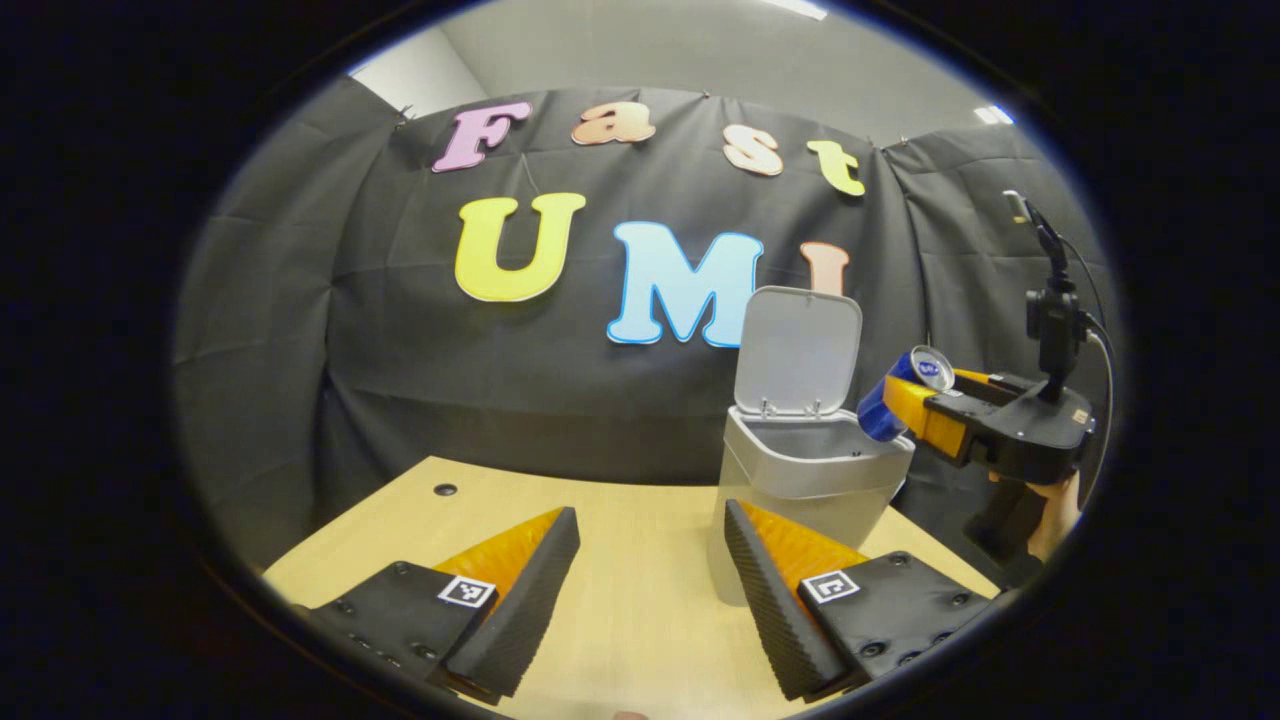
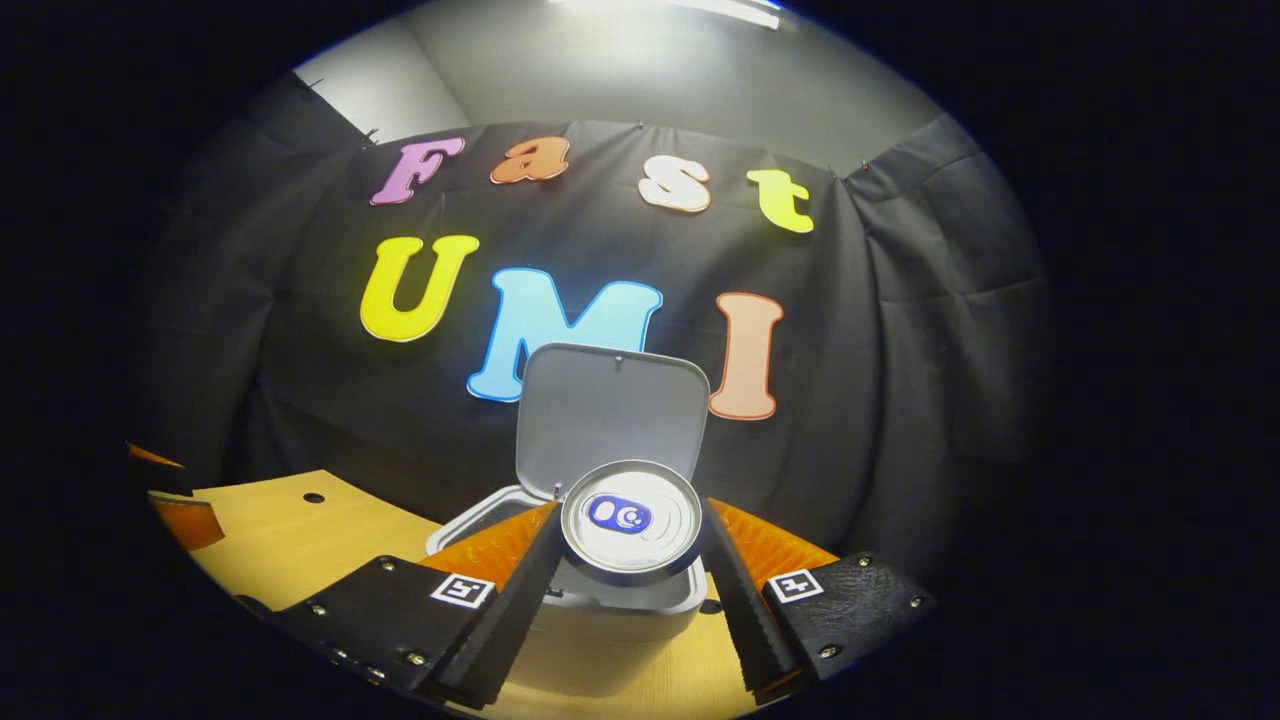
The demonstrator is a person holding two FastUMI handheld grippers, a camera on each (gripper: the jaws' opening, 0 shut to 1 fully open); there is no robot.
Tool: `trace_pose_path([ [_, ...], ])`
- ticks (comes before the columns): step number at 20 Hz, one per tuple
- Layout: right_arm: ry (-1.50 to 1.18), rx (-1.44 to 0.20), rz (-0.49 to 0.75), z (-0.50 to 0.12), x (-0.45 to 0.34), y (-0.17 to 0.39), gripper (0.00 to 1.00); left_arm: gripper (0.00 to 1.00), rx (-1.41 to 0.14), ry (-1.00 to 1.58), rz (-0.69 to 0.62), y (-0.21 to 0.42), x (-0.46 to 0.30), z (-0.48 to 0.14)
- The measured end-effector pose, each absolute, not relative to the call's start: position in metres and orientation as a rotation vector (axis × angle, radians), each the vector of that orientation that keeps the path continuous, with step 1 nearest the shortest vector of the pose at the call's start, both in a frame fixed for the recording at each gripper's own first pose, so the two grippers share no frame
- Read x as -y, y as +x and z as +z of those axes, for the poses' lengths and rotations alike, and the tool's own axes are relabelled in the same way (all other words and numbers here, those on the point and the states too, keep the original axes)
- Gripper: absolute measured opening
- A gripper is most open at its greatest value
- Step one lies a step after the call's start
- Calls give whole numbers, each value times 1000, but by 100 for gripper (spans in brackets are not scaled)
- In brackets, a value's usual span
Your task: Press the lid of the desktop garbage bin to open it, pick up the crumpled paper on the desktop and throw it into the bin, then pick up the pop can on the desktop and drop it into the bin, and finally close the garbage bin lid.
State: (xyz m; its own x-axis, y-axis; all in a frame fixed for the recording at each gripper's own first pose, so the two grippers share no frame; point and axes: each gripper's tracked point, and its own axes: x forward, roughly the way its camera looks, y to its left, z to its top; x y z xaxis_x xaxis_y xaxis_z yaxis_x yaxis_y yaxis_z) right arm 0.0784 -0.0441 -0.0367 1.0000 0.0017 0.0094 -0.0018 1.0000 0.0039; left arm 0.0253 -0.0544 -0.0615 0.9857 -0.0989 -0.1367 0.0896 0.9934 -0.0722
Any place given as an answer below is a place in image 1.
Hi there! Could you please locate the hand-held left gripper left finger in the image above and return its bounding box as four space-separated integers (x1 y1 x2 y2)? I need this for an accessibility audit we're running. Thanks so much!
290 506 581 706

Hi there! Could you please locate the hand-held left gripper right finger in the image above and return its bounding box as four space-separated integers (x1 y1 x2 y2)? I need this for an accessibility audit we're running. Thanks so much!
724 499 1026 703

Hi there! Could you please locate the blue pop can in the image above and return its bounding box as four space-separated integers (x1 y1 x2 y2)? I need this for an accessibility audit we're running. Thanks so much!
857 345 956 443

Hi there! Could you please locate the white desktop garbage bin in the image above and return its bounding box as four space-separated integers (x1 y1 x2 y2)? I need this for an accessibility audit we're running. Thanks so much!
707 285 916 608

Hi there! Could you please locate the wooden desktop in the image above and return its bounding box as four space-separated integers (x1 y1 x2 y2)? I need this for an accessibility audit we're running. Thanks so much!
262 456 1001 720

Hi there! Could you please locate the black backdrop cloth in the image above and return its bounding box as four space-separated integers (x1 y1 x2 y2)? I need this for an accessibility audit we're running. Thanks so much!
172 75 1121 581

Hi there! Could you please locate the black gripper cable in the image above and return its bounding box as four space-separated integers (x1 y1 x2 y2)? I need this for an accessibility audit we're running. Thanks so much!
1060 235 1117 481

